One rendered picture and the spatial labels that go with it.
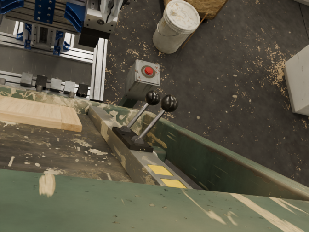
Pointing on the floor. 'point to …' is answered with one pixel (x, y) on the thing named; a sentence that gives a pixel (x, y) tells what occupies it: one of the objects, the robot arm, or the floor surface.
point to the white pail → (175, 26)
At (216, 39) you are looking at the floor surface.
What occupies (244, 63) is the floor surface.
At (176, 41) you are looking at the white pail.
